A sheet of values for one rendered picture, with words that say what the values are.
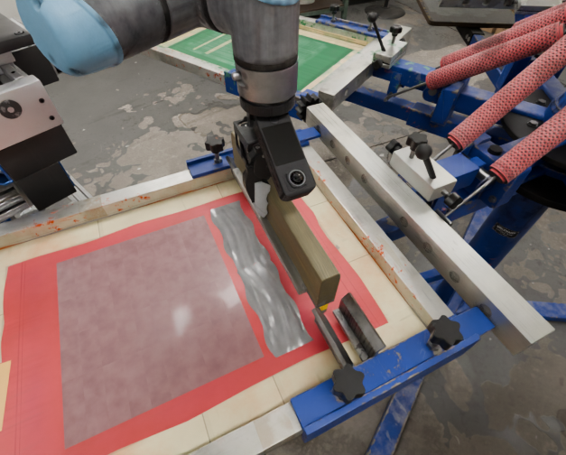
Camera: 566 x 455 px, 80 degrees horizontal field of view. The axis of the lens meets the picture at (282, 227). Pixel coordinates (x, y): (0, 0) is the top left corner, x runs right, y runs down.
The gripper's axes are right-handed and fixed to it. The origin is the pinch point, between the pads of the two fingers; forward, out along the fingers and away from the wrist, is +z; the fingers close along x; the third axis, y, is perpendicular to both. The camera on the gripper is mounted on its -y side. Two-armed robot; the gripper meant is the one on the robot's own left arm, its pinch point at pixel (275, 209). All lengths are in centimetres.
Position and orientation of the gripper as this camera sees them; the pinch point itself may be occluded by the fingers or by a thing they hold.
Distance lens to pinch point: 56.8
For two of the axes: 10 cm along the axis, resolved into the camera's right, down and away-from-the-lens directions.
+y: -4.2, -7.0, 5.8
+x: -9.1, 3.3, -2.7
